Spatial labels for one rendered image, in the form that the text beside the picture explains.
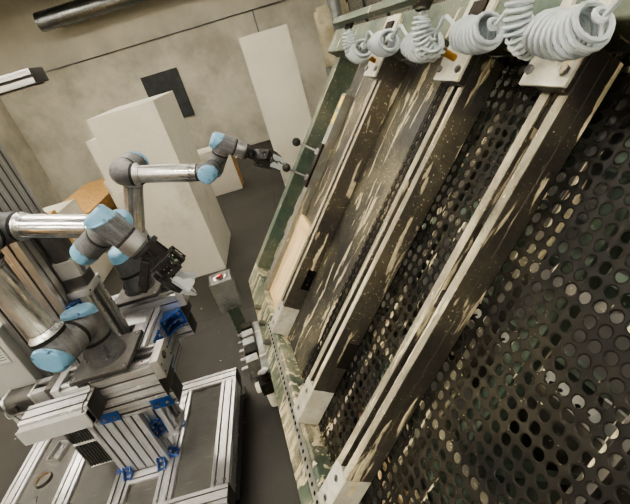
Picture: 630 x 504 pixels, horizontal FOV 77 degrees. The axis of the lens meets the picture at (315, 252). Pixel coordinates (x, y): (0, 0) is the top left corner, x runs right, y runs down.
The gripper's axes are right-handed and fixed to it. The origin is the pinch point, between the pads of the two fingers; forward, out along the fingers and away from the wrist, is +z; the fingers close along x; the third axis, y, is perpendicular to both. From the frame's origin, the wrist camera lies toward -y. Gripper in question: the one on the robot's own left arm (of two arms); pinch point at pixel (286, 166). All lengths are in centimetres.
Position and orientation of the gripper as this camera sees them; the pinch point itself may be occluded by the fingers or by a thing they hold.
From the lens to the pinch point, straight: 190.1
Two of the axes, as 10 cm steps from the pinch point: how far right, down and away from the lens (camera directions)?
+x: -2.7, 9.6, -0.4
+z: 8.9, 2.7, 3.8
